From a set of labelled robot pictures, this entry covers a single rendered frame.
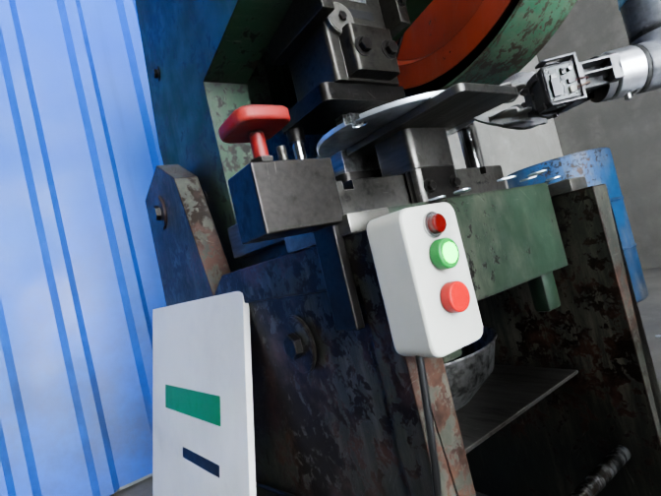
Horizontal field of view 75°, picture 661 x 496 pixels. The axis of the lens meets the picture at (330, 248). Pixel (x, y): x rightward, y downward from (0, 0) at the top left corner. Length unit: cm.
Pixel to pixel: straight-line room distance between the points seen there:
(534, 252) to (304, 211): 43
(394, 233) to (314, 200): 10
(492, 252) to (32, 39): 177
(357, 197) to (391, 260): 24
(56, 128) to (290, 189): 151
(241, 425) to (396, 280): 44
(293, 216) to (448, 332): 18
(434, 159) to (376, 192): 12
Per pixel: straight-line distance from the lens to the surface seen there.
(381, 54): 82
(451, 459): 49
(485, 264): 65
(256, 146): 46
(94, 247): 177
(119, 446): 180
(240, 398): 75
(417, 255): 39
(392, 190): 67
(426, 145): 71
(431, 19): 123
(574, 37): 432
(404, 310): 40
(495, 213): 69
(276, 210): 42
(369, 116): 63
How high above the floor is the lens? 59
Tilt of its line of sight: 2 degrees up
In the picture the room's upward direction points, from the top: 13 degrees counter-clockwise
